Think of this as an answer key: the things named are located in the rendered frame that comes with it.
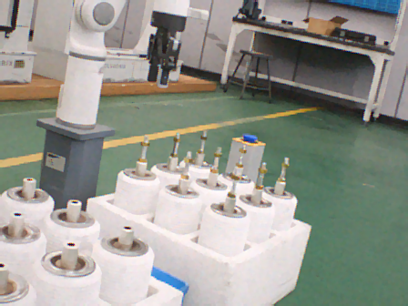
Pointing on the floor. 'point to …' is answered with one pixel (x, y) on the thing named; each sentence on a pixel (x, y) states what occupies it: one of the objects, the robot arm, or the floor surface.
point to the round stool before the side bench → (255, 74)
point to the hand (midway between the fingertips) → (158, 78)
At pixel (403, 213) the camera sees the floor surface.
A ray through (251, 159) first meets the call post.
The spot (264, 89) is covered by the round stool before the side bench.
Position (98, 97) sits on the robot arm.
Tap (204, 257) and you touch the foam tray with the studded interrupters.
